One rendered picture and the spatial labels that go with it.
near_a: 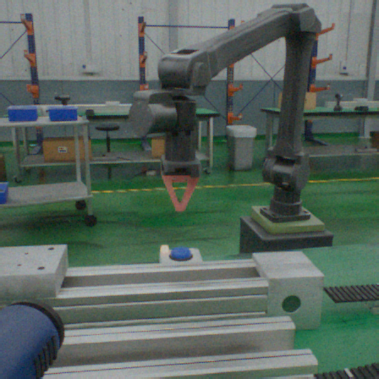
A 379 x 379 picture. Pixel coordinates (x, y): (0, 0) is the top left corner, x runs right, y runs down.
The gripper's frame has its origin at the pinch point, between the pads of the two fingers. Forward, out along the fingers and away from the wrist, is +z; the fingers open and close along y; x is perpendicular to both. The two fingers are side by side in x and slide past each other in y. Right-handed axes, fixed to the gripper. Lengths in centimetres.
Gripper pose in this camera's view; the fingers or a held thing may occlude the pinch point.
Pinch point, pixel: (180, 206)
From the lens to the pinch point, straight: 80.4
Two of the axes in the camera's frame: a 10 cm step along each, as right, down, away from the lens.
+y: 1.2, 2.4, -9.6
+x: 9.9, -0.2, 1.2
